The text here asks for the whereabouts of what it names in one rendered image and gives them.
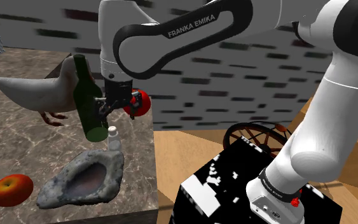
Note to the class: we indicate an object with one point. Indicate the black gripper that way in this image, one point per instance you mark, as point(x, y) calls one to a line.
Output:
point(118, 90)

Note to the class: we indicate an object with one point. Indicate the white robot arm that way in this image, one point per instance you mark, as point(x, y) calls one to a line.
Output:
point(321, 124)

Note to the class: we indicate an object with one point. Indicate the red tomato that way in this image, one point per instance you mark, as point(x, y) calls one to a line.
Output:
point(144, 104)

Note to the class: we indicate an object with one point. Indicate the dark green glass bottle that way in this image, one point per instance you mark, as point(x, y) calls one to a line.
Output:
point(85, 93)

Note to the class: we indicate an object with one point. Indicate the clear shaker with white cap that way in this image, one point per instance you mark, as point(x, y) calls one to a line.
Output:
point(114, 141)

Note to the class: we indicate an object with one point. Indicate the white goose figure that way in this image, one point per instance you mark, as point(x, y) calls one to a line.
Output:
point(39, 91)

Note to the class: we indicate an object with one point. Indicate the grey stone bowl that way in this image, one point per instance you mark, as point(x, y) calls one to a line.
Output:
point(79, 180)

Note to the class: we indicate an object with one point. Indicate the dark wagon wheel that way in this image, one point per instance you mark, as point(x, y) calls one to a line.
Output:
point(253, 136)

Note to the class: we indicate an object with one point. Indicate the red yellow apple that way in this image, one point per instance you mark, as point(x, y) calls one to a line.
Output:
point(11, 190)

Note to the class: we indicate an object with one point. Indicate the black white patterned robot stand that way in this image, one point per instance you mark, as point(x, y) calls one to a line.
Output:
point(228, 204)

